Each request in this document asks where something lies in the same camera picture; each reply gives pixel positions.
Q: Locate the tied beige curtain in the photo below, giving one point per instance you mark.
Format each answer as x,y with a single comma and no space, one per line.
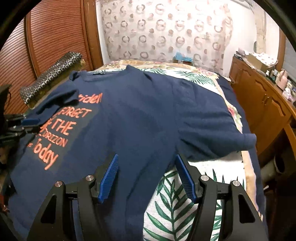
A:
260,27

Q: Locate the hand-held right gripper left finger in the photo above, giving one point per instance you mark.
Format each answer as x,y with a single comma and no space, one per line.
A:
108,178

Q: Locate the black white dotted pillow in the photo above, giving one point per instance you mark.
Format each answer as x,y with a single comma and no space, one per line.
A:
50,71

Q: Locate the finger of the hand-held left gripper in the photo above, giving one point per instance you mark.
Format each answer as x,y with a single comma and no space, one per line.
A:
27,131
30,122

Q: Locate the beige floral blanket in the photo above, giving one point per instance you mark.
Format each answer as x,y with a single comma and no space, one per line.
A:
234,115

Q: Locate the lilac small bag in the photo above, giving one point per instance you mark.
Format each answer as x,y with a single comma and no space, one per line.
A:
288,94

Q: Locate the circle pattern sheer curtain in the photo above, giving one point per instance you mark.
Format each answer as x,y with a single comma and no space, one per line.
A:
161,30

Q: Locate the leaf print white cloth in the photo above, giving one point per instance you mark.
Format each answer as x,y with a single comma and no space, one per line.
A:
171,208

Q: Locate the wooden dresser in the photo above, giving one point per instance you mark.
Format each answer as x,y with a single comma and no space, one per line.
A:
254,88

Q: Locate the navy blue printed t-shirt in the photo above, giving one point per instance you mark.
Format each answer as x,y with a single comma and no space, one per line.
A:
129,115

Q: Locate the blue toy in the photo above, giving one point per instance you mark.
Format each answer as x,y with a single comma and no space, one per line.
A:
182,57

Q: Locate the wooden slatted wardrobe door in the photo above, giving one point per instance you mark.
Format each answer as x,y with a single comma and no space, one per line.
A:
53,30

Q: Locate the navy blue bedsheet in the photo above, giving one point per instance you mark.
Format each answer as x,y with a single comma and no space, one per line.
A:
227,88

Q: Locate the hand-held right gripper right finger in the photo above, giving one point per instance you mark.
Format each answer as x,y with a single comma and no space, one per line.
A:
185,176

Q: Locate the pink jar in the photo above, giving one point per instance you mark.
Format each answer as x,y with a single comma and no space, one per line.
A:
282,80

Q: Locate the cardboard box with floral cloth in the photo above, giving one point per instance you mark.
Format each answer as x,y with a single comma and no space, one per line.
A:
263,60

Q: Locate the grey bin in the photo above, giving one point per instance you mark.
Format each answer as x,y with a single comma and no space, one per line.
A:
276,163

